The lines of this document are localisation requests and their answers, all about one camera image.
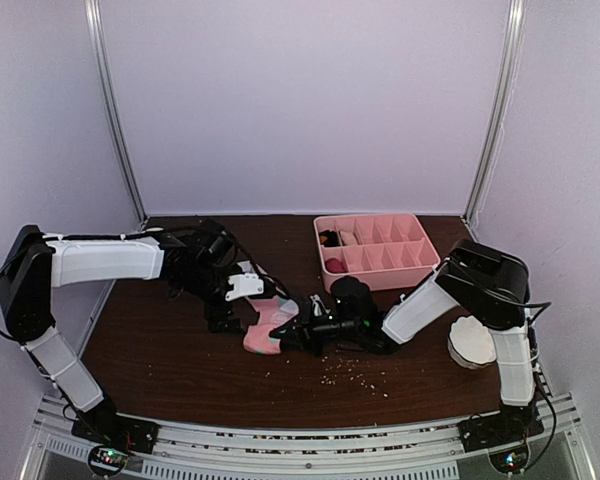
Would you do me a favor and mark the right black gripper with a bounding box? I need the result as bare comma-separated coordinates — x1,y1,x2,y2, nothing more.
271,302,362,357

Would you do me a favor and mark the pink divided organizer tray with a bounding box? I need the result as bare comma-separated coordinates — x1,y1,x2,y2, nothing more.
313,213,440,291

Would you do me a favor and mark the striped beige maroon sock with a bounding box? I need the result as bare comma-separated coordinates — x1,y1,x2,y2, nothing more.
338,230,363,246

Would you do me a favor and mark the pink patterned sock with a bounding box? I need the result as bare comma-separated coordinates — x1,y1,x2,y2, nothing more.
243,282,299,355

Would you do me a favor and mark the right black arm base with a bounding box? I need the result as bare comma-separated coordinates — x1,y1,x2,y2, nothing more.
457,412,544,452

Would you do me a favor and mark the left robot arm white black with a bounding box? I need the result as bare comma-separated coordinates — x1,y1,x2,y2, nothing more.
0,220,276,444

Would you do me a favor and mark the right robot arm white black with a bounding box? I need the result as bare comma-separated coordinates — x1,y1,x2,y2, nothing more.
269,239,551,442

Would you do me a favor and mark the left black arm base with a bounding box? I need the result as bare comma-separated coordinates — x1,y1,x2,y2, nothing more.
71,416,159,454

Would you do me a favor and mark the maroon rolled sock in tray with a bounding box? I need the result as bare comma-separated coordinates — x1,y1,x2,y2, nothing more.
325,258,348,274

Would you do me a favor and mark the black item in tray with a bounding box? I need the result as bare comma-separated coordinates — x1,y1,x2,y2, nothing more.
318,230,340,248

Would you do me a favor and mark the white scalloped bowl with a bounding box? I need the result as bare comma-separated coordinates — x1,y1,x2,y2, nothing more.
447,316,496,370

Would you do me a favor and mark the right circuit board with leds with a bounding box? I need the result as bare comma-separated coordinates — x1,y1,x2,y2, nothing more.
489,445,530,475

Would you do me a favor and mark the circuit board with leds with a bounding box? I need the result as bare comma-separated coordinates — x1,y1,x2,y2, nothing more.
489,445,530,475
87,445,129,477

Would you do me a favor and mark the left circuit board with leds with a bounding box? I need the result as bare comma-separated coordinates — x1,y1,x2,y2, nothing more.
87,445,129,477

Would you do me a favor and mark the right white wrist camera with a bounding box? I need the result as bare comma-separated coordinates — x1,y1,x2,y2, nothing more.
309,294,331,317

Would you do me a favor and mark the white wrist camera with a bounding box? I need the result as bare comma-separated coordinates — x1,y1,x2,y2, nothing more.
224,273,264,302
309,294,331,317

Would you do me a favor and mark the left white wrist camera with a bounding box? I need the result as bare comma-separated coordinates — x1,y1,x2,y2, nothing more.
224,273,264,302

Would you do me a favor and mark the aluminium front rail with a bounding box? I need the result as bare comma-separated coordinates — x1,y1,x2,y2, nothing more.
16,394,600,479

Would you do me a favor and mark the left aluminium frame post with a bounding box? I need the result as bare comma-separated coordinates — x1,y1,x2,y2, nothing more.
84,0,148,222

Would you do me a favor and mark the aluminium frame post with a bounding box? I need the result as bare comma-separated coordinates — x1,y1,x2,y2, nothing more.
464,0,527,225
84,0,148,222

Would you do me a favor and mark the right aluminium frame post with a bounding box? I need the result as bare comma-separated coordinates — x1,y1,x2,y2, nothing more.
464,0,527,225

